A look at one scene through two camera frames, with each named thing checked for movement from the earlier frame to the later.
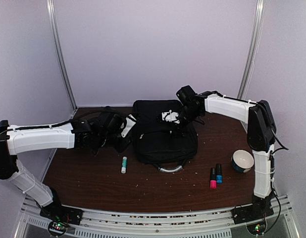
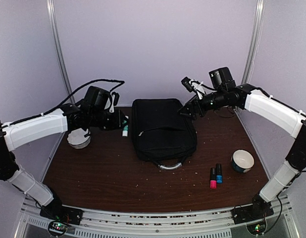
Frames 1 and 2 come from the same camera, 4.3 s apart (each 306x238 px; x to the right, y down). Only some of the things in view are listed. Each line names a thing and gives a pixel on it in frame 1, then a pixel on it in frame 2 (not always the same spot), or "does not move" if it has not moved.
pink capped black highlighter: (213, 181) does not move
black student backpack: (168, 145) does not move
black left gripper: (121, 147) → (118, 120)
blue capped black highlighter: (219, 173) does not move
